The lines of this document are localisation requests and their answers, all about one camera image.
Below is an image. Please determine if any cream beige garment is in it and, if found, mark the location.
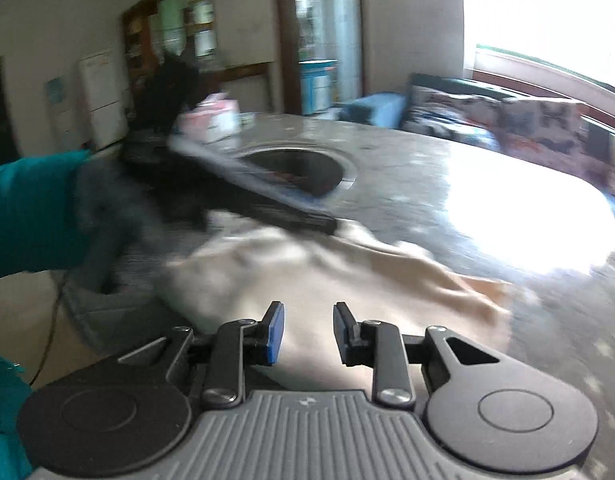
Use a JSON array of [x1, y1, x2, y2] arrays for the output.
[[160, 216, 511, 391]]

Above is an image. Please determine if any teal sleeved left forearm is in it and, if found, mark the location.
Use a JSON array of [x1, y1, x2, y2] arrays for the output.
[[0, 151, 94, 278]]

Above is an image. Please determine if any white refrigerator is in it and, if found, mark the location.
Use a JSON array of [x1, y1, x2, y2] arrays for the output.
[[77, 50, 127, 148]]

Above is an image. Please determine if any pink tissue box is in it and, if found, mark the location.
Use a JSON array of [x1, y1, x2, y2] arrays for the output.
[[177, 93, 241, 143]]

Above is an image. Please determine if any blue cabinet in doorway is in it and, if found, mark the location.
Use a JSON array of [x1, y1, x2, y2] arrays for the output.
[[298, 60, 337, 116]]

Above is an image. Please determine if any blue corner sofa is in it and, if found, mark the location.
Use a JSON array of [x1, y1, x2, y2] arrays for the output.
[[339, 73, 615, 218]]

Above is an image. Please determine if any large butterfly print pillow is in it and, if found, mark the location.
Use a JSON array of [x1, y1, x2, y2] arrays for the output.
[[499, 98, 589, 178]]

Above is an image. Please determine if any lower butterfly print pillow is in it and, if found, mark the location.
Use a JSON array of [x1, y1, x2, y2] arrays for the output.
[[401, 86, 501, 152]]

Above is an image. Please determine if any window with green frame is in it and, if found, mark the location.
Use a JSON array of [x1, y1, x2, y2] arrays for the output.
[[464, 0, 615, 116]]

